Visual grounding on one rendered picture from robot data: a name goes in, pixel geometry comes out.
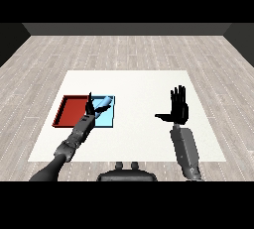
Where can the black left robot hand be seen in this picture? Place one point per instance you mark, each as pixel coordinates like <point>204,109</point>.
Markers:
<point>90,107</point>

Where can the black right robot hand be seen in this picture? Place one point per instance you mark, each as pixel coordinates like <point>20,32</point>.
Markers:
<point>179,108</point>

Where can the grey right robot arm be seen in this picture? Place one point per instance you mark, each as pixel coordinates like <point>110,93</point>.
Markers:
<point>186,150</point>

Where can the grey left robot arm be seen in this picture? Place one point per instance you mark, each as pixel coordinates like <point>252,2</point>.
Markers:
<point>77,133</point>

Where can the small blue can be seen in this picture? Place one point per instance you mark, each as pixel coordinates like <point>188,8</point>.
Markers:
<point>104,102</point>

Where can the light blue shallow open box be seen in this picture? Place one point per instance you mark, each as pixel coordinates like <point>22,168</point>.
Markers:
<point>106,116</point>

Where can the red shallow open box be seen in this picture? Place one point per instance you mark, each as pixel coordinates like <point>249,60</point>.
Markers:
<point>70,110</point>

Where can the dark grey robot body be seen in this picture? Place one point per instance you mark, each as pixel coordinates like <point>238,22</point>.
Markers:
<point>127,174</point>

